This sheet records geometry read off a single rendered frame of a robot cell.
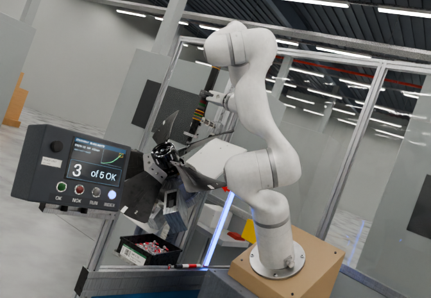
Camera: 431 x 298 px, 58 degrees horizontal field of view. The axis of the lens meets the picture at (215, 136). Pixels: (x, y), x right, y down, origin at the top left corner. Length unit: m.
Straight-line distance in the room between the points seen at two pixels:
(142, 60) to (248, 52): 3.65
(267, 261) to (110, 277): 0.51
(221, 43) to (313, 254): 0.77
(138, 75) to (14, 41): 3.16
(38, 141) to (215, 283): 0.74
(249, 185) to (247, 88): 0.29
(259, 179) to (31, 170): 0.60
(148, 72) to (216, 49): 3.51
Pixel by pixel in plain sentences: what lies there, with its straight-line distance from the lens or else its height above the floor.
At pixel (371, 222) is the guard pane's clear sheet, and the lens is 2.08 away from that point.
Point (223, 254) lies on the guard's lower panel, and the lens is 2.51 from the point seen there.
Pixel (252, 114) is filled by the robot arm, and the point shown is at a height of 1.47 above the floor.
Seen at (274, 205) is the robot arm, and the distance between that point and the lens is 1.22.
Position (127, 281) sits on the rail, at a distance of 1.38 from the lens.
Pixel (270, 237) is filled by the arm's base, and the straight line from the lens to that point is 1.28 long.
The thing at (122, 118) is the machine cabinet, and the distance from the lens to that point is 4.76.
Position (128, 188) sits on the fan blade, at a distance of 1.78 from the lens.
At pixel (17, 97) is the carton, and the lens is 9.97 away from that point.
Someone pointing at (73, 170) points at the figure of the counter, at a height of 1.16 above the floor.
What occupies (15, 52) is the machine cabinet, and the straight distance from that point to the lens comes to 7.47.
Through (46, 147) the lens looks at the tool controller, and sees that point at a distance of 1.03.
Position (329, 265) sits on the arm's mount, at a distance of 1.39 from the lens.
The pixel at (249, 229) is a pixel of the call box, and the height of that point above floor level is 1.03.
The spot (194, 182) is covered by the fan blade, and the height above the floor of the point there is 1.16.
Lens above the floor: 1.37
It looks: level
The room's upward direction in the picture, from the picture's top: 20 degrees clockwise
